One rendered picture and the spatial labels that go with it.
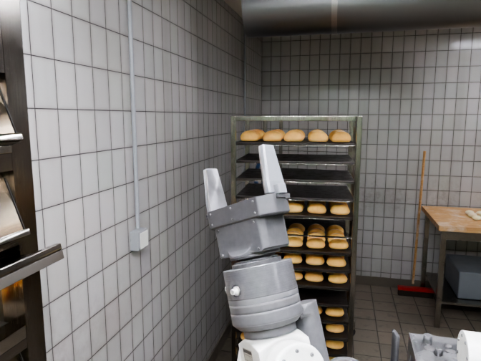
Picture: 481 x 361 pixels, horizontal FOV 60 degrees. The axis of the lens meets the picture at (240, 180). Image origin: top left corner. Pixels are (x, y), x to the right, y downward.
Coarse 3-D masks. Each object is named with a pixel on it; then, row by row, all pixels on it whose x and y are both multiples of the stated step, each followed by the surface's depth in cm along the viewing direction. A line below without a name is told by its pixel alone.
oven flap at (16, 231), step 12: (0, 180) 113; (0, 192) 112; (0, 204) 111; (12, 204) 114; (0, 216) 110; (12, 216) 113; (0, 228) 108; (12, 228) 112; (0, 240) 105; (12, 240) 108
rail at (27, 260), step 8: (48, 248) 108; (56, 248) 111; (24, 256) 102; (32, 256) 103; (40, 256) 105; (8, 264) 96; (16, 264) 98; (24, 264) 100; (0, 272) 93; (8, 272) 95
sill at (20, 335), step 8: (0, 328) 119; (8, 328) 119; (16, 328) 119; (24, 328) 120; (0, 336) 114; (8, 336) 115; (16, 336) 117; (24, 336) 120; (0, 344) 112; (8, 344) 114; (16, 344) 118; (0, 352) 112
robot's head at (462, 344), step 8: (464, 336) 58; (472, 336) 57; (480, 336) 57; (464, 344) 58; (472, 344) 56; (480, 344) 56; (464, 352) 57; (472, 352) 55; (480, 352) 55; (464, 360) 57; (472, 360) 55; (480, 360) 55
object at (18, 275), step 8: (8, 256) 117; (16, 256) 115; (48, 256) 108; (56, 256) 110; (0, 264) 108; (32, 264) 102; (40, 264) 105; (48, 264) 107; (16, 272) 97; (24, 272) 100; (32, 272) 102; (0, 280) 93; (8, 280) 95; (16, 280) 97; (0, 288) 92
